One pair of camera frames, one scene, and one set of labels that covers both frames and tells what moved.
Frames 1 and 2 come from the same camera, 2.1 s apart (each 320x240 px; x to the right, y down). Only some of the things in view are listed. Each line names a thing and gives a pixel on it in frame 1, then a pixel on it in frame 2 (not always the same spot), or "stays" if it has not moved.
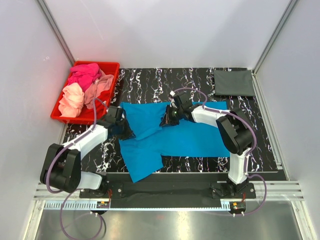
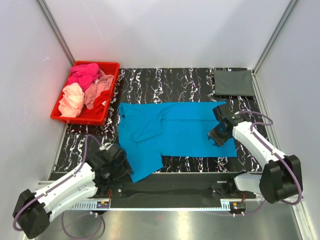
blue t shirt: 141,154 stays
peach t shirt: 71,102 stays
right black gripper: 167,120 to 212,134
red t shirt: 100,108 stays
